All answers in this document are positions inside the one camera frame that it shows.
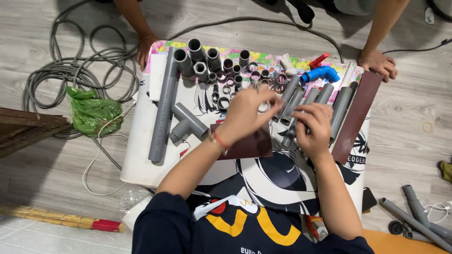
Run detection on grey PVC pipe piece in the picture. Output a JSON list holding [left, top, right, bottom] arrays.
[[315, 83, 335, 105], [281, 87, 321, 149], [330, 86, 354, 142], [273, 74, 301, 123], [280, 88, 306, 126]]

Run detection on red string bracelet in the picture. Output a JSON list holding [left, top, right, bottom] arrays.
[[210, 130, 230, 156]]

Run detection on red valve handle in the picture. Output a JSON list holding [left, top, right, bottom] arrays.
[[309, 52, 330, 70]]

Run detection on person's right hand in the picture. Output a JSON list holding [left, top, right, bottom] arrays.
[[292, 103, 335, 158]]

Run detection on dark wooden furniture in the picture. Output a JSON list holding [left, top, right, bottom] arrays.
[[0, 107, 72, 159]]

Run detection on heap of grey floor pipes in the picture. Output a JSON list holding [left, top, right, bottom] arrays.
[[379, 184, 452, 252]]

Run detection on white plastic tube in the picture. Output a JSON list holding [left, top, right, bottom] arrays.
[[338, 62, 357, 89]]

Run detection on navy printed shirt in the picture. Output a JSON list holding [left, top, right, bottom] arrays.
[[131, 191, 375, 254]]

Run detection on clear plastic bag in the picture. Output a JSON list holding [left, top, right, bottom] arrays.
[[119, 189, 153, 214]]

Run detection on coil of grey cable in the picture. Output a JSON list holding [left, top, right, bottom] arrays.
[[22, 0, 345, 140]]

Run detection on group of grey pipe couplings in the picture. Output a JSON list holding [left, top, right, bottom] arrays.
[[172, 38, 291, 111]]

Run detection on person's left hand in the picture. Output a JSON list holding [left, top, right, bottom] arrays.
[[211, 86, 284, 149]]

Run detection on white paper sheet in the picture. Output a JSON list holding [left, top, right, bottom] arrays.
[[148, 54, 168, 102]]

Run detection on colourful floral sheet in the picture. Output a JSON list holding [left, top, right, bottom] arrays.
[[145, 40, 365, 93]]

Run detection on orange mat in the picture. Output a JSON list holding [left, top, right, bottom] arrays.
[[363, 229, 450, 254]]

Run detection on short brown board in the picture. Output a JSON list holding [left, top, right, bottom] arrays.
[[210, 121, 274, 161]]

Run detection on white printed low table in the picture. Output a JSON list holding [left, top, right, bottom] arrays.
[[120, 53, 372, 221]]

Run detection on black phone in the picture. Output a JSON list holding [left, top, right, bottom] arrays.
[[362, 187, 378, 213]]

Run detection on white plastic fitting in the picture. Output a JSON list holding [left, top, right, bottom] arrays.
[[280, 53, 297, 77]]

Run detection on grey PVC tee fitting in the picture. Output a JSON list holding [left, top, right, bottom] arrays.
[[169, 102, 210, 144]]

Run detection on long grey PVC pipe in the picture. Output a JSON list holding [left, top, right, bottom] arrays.
[[148, 47, 181, 163]]

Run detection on thin white cable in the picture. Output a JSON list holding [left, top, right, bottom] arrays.
[[82, 102, 136, 197]]

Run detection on thin black cable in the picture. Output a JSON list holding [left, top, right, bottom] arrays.
[[382, 38, 452, 55]]

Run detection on bamboo stick with red end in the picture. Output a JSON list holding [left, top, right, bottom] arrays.
[[0, 203, 125, 233]]

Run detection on green plastic bag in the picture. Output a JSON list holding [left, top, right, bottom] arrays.
[[66, 86, 124, 138]]

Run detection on long brown board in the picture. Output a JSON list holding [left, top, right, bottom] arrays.
[[331, 70, 384, 165]]

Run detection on orange handled tool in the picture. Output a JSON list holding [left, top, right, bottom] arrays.
[[304, 214, 329, 242]]

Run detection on black pipe piece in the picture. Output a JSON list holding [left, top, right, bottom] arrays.
[[347, 81, 359, 108]]

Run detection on yellow green cloth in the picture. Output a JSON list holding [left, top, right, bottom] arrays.
[[437, 160, 452, 183]]

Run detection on white charger cable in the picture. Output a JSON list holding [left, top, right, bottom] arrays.
[[423, 201, 452, 224]]

